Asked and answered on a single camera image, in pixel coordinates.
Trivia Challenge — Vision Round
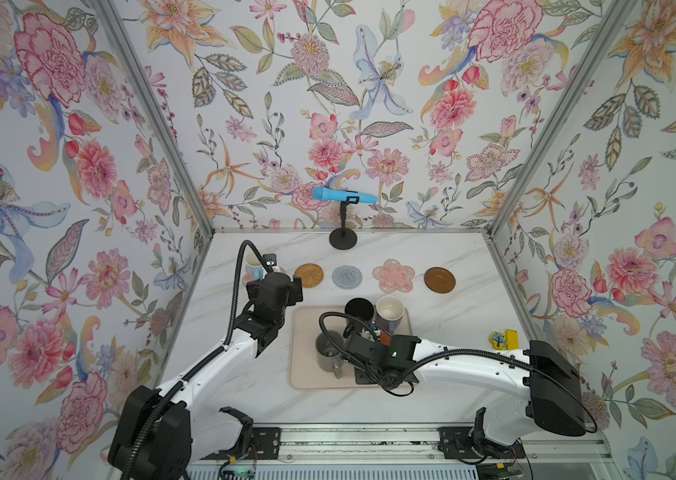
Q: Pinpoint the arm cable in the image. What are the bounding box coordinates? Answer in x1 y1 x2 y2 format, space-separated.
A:
318 311 599 434
118 239 276 480

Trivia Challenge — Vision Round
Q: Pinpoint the black cup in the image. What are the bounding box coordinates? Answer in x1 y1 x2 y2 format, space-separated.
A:
343 298 375 339

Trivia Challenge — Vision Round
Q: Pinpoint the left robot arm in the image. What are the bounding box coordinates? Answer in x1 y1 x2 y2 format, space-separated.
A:
108 272 303 479

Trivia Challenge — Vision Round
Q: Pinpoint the grey cup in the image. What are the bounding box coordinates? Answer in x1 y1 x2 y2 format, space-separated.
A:
315 330 345 379

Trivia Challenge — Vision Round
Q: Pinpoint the blue microphone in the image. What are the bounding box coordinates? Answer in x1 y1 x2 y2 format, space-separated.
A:
312 187 378 204

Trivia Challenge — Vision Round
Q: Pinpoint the white cup with purple outside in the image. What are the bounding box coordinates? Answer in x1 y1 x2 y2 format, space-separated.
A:
374 295 406 334

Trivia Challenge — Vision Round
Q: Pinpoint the light blue cup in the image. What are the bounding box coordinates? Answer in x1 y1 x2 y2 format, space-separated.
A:
245 250 283 281

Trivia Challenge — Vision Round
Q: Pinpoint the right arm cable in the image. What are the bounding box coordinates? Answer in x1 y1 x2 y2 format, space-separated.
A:
318 311 599 434

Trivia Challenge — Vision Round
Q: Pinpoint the brown wooden round coaster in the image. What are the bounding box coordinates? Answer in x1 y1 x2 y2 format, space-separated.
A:
424 267 457 294

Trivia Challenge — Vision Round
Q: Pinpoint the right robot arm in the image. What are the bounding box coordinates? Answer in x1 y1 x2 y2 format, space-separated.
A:
342 333 594 446

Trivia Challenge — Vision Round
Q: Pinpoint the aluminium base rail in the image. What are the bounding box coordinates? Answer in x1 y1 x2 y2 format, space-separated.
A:
187 422 615 466

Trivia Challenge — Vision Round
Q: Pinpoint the beige silicone tray mat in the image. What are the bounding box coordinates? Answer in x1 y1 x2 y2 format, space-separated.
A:
288 304 422 391

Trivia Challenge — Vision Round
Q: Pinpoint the black microphone stand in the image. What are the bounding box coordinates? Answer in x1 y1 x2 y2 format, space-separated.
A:
329 196 359 251

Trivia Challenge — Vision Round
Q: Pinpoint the blue woven round coaster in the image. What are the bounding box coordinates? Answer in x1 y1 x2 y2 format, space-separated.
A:
332 265 363 290

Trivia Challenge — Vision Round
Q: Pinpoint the woven rattan round coaster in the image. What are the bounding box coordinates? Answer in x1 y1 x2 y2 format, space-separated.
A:
295 263 325 288

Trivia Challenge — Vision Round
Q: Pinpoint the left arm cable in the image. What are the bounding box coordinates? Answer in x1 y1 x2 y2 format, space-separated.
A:
118 239 276 480

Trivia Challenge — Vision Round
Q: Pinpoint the pink flower silicone coaster right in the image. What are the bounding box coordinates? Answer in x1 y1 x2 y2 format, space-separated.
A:
372 259 416 294

